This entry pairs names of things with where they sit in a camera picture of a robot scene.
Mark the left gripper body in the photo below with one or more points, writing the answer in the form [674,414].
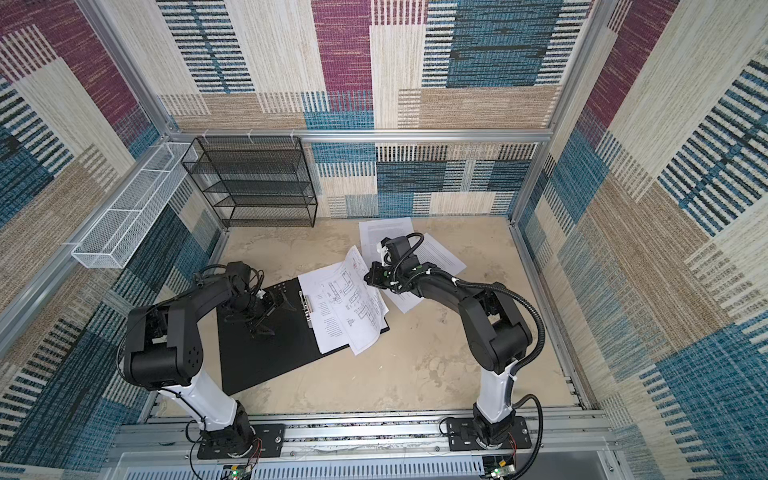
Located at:
[256,309]

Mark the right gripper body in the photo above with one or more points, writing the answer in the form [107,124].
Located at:
[391,278]

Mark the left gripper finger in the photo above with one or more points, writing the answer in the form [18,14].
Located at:
[257,329]
[279,302]

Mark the diagram sheet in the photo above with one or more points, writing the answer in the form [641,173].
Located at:
[358,307]

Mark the red folder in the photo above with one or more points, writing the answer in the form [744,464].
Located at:
[248,360]

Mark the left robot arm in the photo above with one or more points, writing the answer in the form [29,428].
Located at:
[162,349]

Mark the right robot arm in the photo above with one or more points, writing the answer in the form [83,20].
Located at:
[503,330]

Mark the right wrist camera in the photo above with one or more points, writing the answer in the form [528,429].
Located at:
[395,249]

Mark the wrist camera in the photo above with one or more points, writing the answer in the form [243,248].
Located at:
[395,249]
[239,275]

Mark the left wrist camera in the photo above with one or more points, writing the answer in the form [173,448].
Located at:
[239,275]

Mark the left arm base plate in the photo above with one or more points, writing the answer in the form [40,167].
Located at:
[260,441]

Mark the black wire shelf rack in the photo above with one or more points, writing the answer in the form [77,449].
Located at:
[254,181]

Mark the white mesh wall basket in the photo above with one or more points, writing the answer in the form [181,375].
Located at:
[114,238]

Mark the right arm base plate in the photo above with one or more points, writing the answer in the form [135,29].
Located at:
[470,434]

